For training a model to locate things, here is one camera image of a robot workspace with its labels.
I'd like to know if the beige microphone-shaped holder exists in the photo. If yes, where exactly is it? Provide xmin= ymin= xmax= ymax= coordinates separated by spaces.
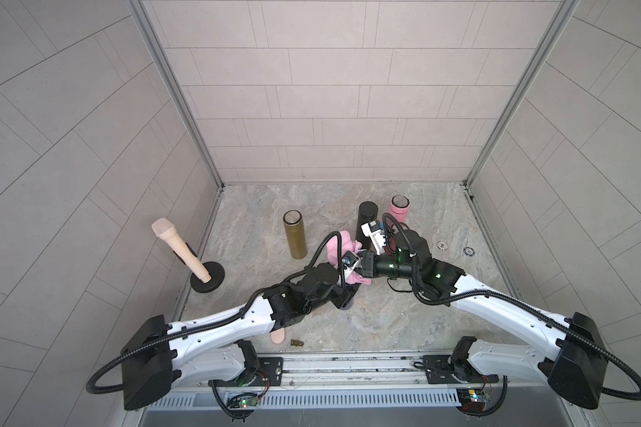
xmin=151 ymin=218 xmax=225 ymax=294

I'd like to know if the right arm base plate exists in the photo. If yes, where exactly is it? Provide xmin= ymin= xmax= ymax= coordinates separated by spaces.
xmin=412 ymin=355 xmax=500 ymax=385

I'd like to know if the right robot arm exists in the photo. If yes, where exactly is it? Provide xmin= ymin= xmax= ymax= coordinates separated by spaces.
xmin=357 ymin=222 xmax=641 ymax=409

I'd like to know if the black thermos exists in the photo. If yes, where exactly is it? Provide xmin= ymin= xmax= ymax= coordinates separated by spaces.
xmin=355 ymin=201 xmax=379 ymax=249

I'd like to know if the pink cloth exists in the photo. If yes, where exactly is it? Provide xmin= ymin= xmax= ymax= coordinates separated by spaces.
xmin=325 ymin=231 xmax=371 ymax=285

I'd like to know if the right circuit board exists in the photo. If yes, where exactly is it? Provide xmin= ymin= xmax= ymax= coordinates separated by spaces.
xmin=457 ymin=389 xmax=489 ymax=414

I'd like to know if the pink thermos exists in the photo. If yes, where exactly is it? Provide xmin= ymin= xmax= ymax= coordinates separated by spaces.
xmin=390 ymin=195 xmax=411 ymax=223

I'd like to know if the pink oval soap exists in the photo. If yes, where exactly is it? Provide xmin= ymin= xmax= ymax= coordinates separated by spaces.
xmin=270 ymin=328 xmax=286 ymax=345

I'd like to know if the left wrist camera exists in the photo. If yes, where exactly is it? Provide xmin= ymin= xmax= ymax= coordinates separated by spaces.
xmin=341 ymin=251 xmax=361 ymax=285

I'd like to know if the circuit board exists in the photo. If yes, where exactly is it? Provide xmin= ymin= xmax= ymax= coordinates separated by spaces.
xmin=457 ymin=389 xmax=489 ymax=414
xmin=227 ymin=392 xmax=260 ymax=411

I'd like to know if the left circuit board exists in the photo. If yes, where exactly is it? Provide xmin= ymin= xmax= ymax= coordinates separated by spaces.
xmin=227 ymin=392 xmax=260 ymax=411

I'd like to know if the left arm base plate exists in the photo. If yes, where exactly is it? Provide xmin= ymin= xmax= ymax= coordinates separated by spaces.
xmin=213 ymin=357 xmax=284 ymax=387

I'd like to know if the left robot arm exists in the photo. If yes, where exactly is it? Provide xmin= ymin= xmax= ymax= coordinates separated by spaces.
xmin=85 ymin=260 xmax=363 ymax=411

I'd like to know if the aluminium front rail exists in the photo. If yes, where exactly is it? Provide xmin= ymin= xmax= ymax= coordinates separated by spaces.
xmin=130 ymin=349 xmax=575 ymax=395

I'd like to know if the gold thermos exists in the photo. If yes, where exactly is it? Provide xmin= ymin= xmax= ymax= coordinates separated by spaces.
xmin=282 ymin=210 xmax=308 ymax=260

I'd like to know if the blue thermos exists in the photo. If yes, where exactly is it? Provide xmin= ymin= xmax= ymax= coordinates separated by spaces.
xmin=341 ymin=298 xmax=354 ymax=311

